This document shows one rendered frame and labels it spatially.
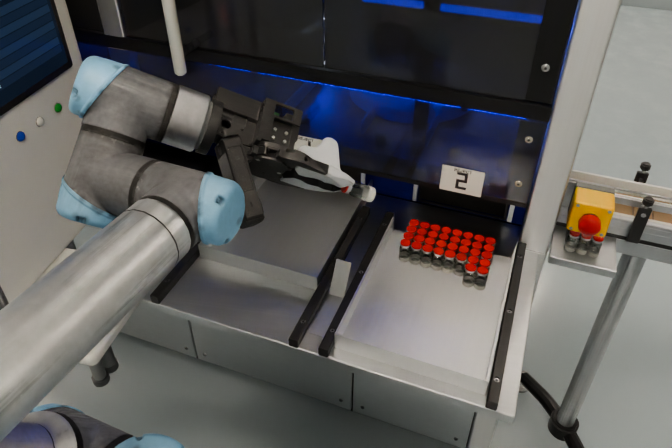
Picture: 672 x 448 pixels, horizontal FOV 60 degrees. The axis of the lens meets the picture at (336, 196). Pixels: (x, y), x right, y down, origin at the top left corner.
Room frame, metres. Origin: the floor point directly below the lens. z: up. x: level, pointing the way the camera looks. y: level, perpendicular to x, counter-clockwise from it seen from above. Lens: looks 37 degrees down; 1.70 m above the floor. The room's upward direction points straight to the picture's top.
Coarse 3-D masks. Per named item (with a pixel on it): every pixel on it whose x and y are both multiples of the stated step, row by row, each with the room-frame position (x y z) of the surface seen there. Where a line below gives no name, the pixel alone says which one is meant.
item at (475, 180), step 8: (448, 168) 0.96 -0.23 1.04; (456, 168) 0.95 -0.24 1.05; (448, 176) 0.96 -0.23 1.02; (456, 176) 0.95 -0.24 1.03; (464, 176) 0.95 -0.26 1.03; (472, 176) 0.94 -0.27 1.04; (480, 176) 0.94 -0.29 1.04; (440, 184) 0.96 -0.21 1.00; (448, 184) 0.96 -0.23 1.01; (464, 184) 0.95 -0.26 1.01; (472, 184) 0.94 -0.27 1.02; (480, 184) 0.93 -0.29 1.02; (464, 192) 0.94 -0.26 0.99; (472, 192) 0.94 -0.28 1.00; (480, 192) 0.93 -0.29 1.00
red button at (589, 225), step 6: (582, 216) 0.85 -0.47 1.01; (588, 216) 0.84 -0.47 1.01; (594, 216) 0.84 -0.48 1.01; (582, 222) 0.84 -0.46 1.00; (588, 222) 0.83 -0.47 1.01; (594, 222) 0.83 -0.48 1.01; (600, 222) 0.83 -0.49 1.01; (582, 228) 0.83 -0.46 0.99; (588, 228) 0.83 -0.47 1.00; (594, 228) 0.82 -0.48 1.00; (600, 228) 0.83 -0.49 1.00; (588, 234) 0.83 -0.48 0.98; (594, 234) 0.83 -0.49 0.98
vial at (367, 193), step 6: (354, 186) 0.65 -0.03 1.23; (360, 186) 0.65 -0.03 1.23; (366, 186) 0.65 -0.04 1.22; (348, 192) 0.64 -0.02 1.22; (354, 192) 0.64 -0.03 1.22; (360, 192) 0.64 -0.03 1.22; (366, 192) 0.64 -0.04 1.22; (372, 192) 0.65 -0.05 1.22; (360, 198) 0.64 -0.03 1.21; (366, 198) 0.64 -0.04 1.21; (372, 198) 0.64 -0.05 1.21
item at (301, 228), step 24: (264, 192) 1.10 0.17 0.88; (288, 192) 1.10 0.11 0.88; (312, 192) 1.10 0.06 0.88; (336, 192) 1.10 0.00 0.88; (264, 216) 1.01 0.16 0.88; (288, 216) 1.01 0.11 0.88; (312, 216) 1.01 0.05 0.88; (336, 216) 1.01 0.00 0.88; (240, 240) 0.92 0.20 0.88; (264, 240) 0.92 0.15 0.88; (288, 240) 0.92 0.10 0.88; (312, 240) 0.92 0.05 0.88; (336, 240) 0.89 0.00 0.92; (240, 264) 0.84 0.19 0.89; (264, 264) 0.82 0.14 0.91; (288, 264) 0.85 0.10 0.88; (312, 264) 0.85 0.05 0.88; (312, 288) 0.79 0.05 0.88
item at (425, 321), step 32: (384, 256) 0.88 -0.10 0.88; (512, 256) 0.84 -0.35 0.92; (384, 288) 0.79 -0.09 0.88; (416, 288) 0.79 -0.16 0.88; (448, 288) 0.79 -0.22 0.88; (352, 320) 0.71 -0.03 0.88; (384, 320) 0.71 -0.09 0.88; (416, 320) 0.71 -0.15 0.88; (448, 320) 0.71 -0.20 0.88; (480, 320) 0.71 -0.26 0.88; (352, 352) 0.63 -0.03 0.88; (384, 352) 0.61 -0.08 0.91; (416, 352) 0.63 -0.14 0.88; (448, 352) 0.63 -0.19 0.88; (480, 352) 0.63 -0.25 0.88; (480, 384) 0.56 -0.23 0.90
